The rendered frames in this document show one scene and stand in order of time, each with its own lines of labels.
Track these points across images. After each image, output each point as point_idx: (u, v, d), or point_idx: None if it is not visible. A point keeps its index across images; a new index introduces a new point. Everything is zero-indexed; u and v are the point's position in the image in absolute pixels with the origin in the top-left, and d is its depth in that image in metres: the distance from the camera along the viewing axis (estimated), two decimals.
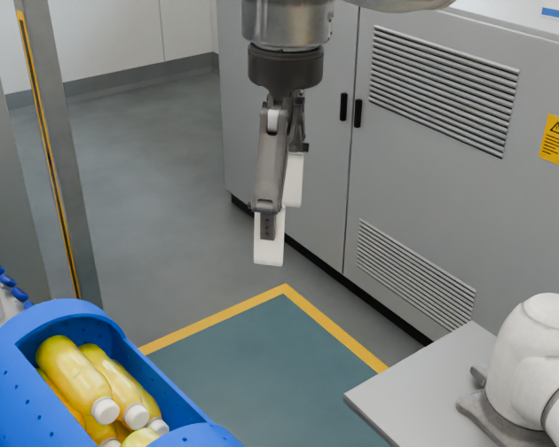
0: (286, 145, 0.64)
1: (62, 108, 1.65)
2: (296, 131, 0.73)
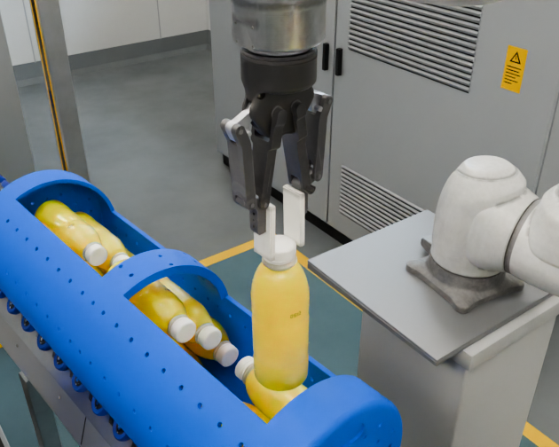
0: None
1: (59, 27, 1.81)
2: (262, 155, 0.69)
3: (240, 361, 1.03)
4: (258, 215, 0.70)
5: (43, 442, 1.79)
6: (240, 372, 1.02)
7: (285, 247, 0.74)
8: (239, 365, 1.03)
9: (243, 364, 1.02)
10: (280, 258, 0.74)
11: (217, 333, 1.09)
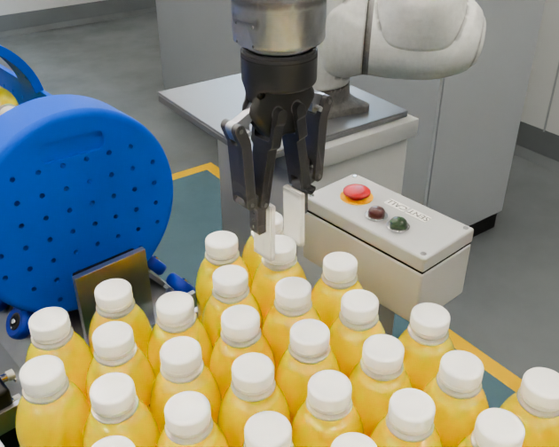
0: None
1: None
2: (262, 155, 0.69)
3: None
4: (258, 215, 0.70)
5: None
6: None
7: (285, 247, 0.75)
8: None
9: None
10: (280, 258, 0.74)
11: None
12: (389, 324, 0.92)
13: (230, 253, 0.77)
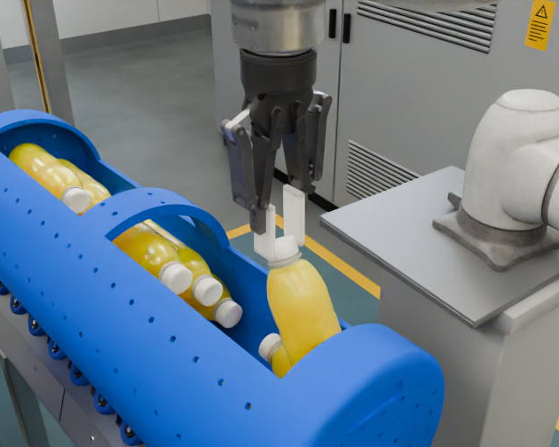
0: None
1: None
2: (261, 156, 0.69)
3: (282, 244, 0.73)
4: (258, 215, 0.70)
5: (26, 427, 1.62)
6: (276, 257, 0.74)
7: None
8: (276, 243, 0.74)
9: (285, 251, 0.73)
10: None
11: (218, 286, 0.92)
12: None
13: None
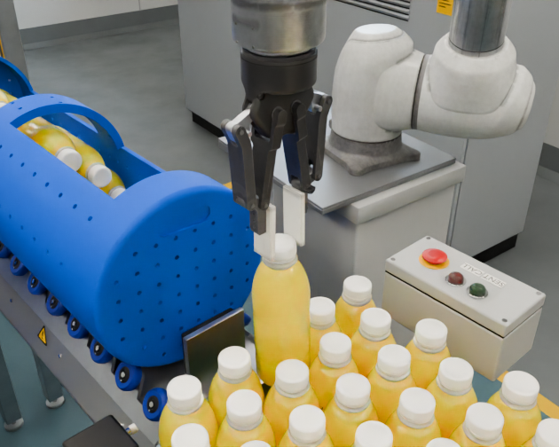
0: None
1: None
2: (262, 156, 0.69)
3: (284, 252, 0.74)
4: (258, 215, 0.70)
5: None
6: (274, 261, 0.74)
7: (381, 320, 0.83)
8: (278, 247, 0.74)
9: (284, 258, 0.74)
10: (378, 331, 0.83)
11: (107, 171, 1.16)
12: None
13: (329, 318, 0.85)
